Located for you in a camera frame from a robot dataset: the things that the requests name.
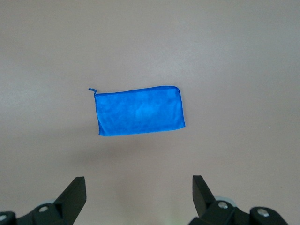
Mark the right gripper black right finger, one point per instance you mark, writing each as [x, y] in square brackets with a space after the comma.
[206, 206]

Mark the blue microfibre towel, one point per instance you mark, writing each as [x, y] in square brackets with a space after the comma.
[140, 112]

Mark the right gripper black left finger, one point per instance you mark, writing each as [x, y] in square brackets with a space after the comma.
[68, 204]

